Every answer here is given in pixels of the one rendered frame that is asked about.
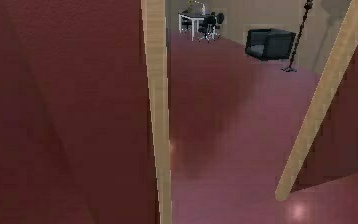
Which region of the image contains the black armchair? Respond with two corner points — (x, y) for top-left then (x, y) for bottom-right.
(244, 28), (297, 62)

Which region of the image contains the black floor lamp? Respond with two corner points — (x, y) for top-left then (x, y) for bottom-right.
(281, 0), (315, 73)

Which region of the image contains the black office chair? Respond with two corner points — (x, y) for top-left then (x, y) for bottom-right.
(197, 14), (218, 43)
(214, 12), (225, 38)

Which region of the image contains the white desk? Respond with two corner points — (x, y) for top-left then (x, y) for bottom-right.
(177, 12), (211, 42)

